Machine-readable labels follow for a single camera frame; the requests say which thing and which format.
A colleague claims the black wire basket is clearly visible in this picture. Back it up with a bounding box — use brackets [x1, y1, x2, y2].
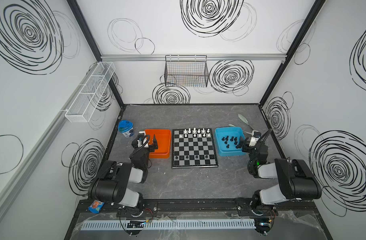
[164, 55, 210, 88]

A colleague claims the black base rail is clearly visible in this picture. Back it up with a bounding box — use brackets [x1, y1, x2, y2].
[75, 198, 317, 213]

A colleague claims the blue lidded cup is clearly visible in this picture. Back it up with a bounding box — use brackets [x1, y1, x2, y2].
[118, 120, 134, 138]

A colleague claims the candy packet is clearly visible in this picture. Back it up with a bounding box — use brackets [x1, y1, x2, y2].
[88, 200, 105, 214]

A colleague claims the orange tray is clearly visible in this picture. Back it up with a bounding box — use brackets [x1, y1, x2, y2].
[145, 129, 172, 159]

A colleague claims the white wire shelf basket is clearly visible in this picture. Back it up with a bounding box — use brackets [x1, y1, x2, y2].
[65, 62, 116, 123]

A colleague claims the blue tray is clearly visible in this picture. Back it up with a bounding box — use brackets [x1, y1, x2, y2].
[215, 127, 246, 157]

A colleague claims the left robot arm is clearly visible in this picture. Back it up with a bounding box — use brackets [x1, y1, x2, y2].
[88, 132, 158, 212]

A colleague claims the white cable duct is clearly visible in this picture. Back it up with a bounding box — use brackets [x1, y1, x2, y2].
[80, 219, 256, 231]

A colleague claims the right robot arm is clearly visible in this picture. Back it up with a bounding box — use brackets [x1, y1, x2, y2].
[238, 129, 322, 216]

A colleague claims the chess board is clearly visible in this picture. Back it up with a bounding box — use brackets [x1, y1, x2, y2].
[171, 128, 219, 169]

